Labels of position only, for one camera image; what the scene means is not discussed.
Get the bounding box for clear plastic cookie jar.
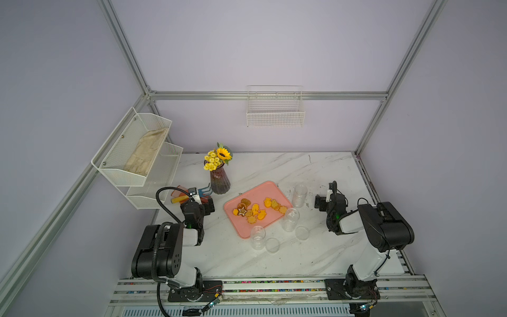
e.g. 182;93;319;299
292;184;308;208

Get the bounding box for brown and orange cookies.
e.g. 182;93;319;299
232;198;253;217

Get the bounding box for clear jar with orange cookies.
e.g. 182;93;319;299
281;208;300;232

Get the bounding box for clear jar with brown cookies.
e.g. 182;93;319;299
250;226;266;250

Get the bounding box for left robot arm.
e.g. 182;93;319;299
131;186;215;316

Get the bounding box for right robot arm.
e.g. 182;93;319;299
314;181;415;300

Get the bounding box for red rubber glove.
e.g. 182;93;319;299
171;185;188;198

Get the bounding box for purple ribbed glass vase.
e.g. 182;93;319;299
210;164;231;195

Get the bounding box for yellow sunflower bouquet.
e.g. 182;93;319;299
203;143;234;172

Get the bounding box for pink plastic tray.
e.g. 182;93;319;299
224;181;293;239

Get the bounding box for beige cloth in basket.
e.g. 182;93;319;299
124;128;169;176

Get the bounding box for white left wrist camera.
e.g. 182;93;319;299
188;188;202;205

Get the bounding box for white mesh wall basket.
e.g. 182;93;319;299
91;108;183;209

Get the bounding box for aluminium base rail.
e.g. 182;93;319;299
105;274;445;316

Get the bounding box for white wire wall basket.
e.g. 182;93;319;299
246;85;306;128

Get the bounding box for aluminium frame profile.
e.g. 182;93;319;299
1;1;446;306

